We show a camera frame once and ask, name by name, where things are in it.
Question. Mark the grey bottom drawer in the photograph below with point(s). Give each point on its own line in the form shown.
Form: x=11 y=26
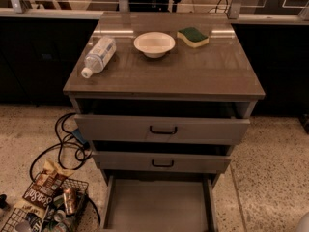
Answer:
x=159 y=203

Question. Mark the grey drawer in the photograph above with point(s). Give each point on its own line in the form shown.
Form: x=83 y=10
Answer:
x=159 y=203
x=162 y=129
x=161 y=162

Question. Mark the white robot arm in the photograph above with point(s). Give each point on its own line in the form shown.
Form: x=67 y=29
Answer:
x=303 y=225

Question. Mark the grey drawer cabinet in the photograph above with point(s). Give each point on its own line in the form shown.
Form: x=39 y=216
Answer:
x=212 y=81

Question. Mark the grey top drawer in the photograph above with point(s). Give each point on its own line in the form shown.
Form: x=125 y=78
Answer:
x=162 y=129

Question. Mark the grey middle drawer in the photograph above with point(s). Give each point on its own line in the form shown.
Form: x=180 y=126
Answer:
x=161 y=162

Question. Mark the white bowl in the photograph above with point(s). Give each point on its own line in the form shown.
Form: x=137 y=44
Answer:
x=154 y=44

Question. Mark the clear plastic water bottle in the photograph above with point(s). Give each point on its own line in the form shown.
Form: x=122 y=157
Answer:
x=99 y=56

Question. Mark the green yellow sponge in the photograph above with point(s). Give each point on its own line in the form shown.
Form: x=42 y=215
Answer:
x=192 y=37

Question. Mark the blue plug box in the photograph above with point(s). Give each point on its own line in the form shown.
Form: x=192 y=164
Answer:
x=78 y=136

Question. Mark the copper drink can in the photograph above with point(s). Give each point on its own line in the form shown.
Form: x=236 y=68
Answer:
x=70 y=201

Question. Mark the brown snack bag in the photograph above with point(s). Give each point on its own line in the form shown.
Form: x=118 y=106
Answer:
x=40 y=194

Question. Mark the small dark floor object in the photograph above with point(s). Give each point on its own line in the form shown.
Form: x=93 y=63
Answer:
x=3 y=202

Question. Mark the black wire basket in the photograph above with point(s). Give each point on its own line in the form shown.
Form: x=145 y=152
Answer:
x=17 y=215

